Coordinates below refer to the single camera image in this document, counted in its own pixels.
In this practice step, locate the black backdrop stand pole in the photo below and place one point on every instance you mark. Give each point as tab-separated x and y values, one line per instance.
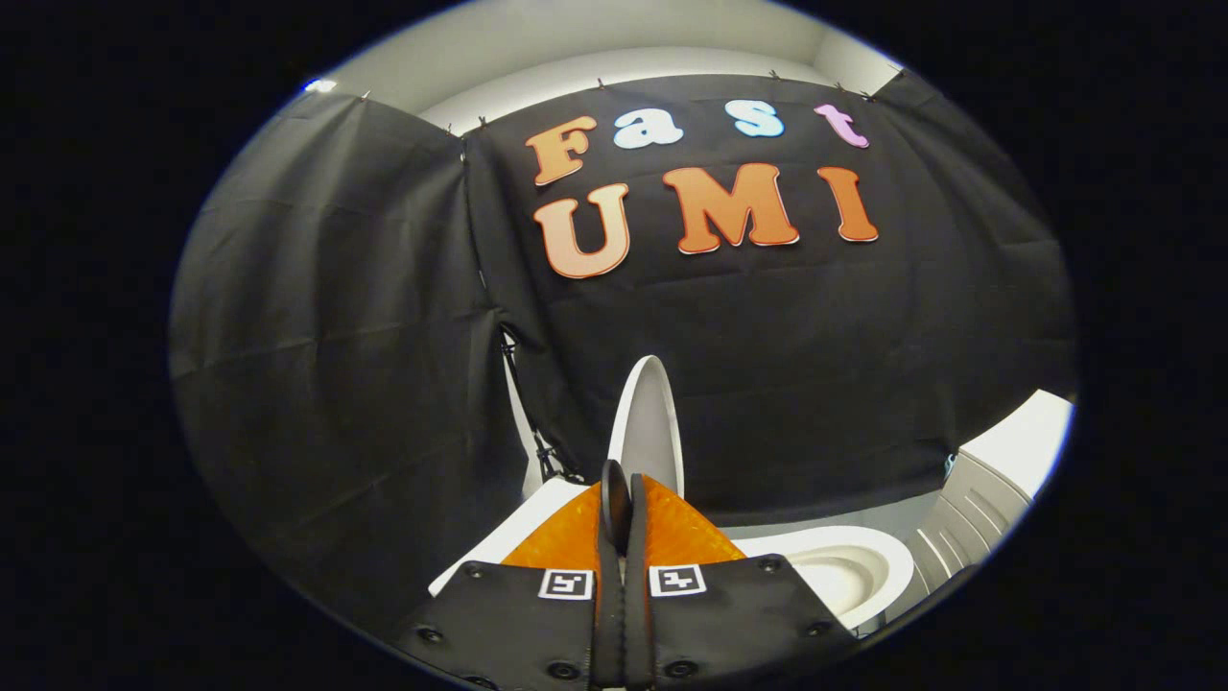
537	432

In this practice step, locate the small ceiling light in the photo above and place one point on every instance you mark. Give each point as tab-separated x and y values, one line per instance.
319	85

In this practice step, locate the white toilet lid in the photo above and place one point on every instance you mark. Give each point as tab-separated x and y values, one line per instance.
650	422

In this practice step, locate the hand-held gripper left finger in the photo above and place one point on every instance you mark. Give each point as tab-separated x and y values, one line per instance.
518	624

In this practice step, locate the white toilet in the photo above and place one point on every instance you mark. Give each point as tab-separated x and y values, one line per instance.
844	566

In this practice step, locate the black backdrop cloth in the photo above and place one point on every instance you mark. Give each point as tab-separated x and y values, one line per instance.
815	384

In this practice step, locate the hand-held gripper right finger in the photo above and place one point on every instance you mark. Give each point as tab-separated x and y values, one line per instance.
729	624

